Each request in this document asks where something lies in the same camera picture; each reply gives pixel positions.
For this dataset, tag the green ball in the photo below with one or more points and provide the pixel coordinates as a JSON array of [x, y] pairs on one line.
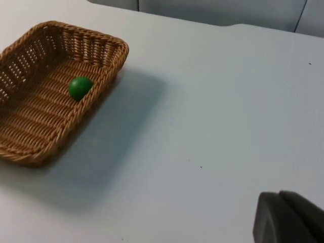
[[79, 87]]

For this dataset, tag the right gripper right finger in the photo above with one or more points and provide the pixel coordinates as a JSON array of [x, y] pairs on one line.
[[310, 215]]

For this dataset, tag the pale brown wicker basket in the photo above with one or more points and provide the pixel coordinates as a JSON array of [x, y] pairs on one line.
[[38, 116]]

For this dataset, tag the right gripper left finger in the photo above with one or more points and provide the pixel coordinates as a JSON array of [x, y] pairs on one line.
[[276, 222]]

